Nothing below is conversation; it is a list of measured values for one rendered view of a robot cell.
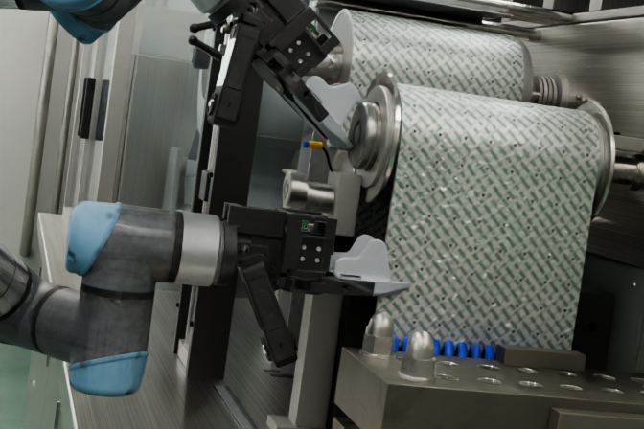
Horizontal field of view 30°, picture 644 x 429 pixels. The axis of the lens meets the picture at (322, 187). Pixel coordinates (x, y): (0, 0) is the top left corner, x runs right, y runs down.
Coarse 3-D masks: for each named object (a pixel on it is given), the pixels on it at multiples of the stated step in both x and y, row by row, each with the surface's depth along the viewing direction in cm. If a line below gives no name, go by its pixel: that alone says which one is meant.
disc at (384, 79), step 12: (384, 72) 134; (372, 84) 138; (384, 84) 133; (396, 84) 130; (396, 96) 129; (396, 108) 128; (396, 120) 128; (396, 132) 127; (396, 144) 128; (384, 168) 129; (384, 180) 129; (360, 192) 137; (372, 192) 133
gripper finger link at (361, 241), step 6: (360, 240) 131; (366, 240) 131; (354, 246) 131; (360, 246) 131; (336, 252) 130; (342, 252) 131; (348, 252) 131; (354, 252) 131; (360, 252) 131; (336, 258) 130; (330, 264) 130; (330, 270) 130; (354, 276) 130
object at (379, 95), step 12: (372, 96) 136; (384, 96) 131; (384, 108) 131; (384, 120) 130; (384, 132) 130; (600, 132) 137; (384, 144) 129; (600, 144) 136; (384, 156) 129; (396, 156) 130; (600, 156) 135; (372, 168) 132; (600, 168) 135; (372, 180) 132; (600, 180) 136
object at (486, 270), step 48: (432, 192) 130; (432, 240) 131; (480, 240) 132; (528, 240) 133; (576, 240) 135; (432, 288) 131; (480, 288) 132; (528, 288) 134; (576, 288) 135; (432, 336) 132; (480, 336) 133; (528, 336) 134
